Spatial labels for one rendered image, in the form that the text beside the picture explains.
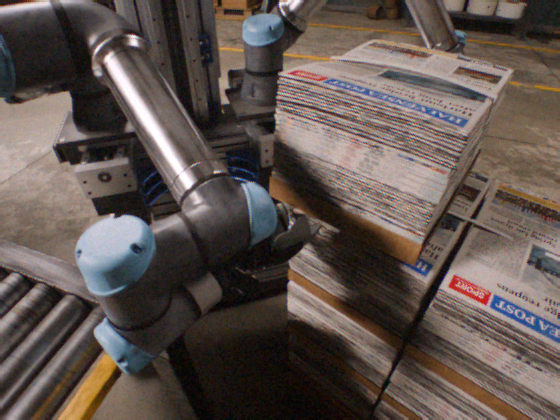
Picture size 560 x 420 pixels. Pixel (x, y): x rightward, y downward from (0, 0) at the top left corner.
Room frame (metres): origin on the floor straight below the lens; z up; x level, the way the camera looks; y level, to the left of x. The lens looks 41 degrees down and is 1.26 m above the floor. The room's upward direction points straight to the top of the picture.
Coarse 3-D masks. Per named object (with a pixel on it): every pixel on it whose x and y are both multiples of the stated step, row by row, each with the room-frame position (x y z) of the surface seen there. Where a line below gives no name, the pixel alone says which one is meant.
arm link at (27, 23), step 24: (48, 0) 0.55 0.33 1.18; (0, 24) 0.48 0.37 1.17; (24, 24) 0.49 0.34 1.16; (48, 24) 0.51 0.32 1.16; (0, 48) 0.46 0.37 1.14; (24, 48) 0.47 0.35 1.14; (48, 48) 0.49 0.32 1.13; (72, 48) 0.51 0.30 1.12; (0, 72) 0.45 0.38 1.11; (24, 72) 0.47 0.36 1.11; (48, 72) 0.49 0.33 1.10; (72, 72) 0.51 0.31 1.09; (0, 96) 0.46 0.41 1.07; (24, 96) 0.74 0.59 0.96
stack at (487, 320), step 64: (512, 192) 0.56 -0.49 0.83; (320, 256) 0.45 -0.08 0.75; (384, 256) 0.38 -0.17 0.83; (448, 256) 0.40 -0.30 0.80; (512, 256) 0.38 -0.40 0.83; (320, 320) 0.44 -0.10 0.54; (384, 320) 0.35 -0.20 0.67; (448, 320) 0.30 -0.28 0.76; (512, 320) 0.25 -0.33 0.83; (320, 384) 0.43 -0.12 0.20; (384, 384) 0.35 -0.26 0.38; (448, 384) 0.26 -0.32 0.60; (512, 384) 0.21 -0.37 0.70
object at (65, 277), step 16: (0, 240) 0.44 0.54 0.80; (0, 256) 0.40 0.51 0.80; (16, 256) 0.40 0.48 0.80; (32, 256) 0.40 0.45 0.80; (48, 256) 0.40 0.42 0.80; (16, 272) 0.37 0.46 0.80; (32, 272) 0.36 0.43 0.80; (48, 272) 0.36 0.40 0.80; (64, 272) 0.36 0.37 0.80; (80, 272) 0.37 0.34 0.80; (64, 288) 0.33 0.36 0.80; (80, 288) 0.33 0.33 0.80; (96, 304) 0.31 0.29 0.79
